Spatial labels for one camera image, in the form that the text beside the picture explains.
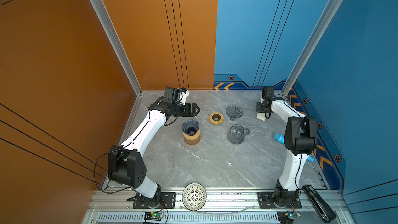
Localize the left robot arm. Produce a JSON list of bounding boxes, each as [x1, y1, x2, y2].
[[108, 87, 200, 199]]

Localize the left circuit board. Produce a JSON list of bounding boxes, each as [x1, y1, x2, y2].
[[144, 212, 164, 223]]

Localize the grey glass dripper cone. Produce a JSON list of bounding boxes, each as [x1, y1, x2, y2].
[[226, 105, 243, 121]]

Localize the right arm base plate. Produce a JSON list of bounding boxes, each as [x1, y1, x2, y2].
[[257, 191, 302, 209]]

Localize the grey glass mug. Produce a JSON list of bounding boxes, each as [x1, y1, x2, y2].
[[227, 124, 250, 144]]

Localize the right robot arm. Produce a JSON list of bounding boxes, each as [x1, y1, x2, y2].
[[256, 87, 317, 200]]

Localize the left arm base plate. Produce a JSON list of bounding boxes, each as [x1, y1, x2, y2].
[[131, 192, 176, 209]]

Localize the white patterned bowl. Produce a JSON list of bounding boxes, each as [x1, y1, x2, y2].
[[182, 183, 207, 211]]

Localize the black stapler-like tool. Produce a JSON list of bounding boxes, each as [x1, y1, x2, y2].
[[303, 185, 336, 224]]

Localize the circuit board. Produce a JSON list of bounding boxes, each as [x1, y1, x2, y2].
[[277, 212, 301, 224], [144, 212, 164, 223]]

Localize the orange glass carafe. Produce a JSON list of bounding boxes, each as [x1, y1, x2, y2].
[[184, 137, 201, 145]]

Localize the right circuit board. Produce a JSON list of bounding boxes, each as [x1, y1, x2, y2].
[[277, 212, 301, 224]]

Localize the coffee filter box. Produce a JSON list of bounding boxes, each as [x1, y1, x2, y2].
[[257, 113, 266, 121]]

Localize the blue cylinder tool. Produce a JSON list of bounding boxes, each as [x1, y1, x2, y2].
[[274, 133, 315, 162]]

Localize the blue glass dripper cone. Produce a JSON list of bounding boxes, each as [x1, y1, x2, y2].
[[182, 119, 200, 136]]

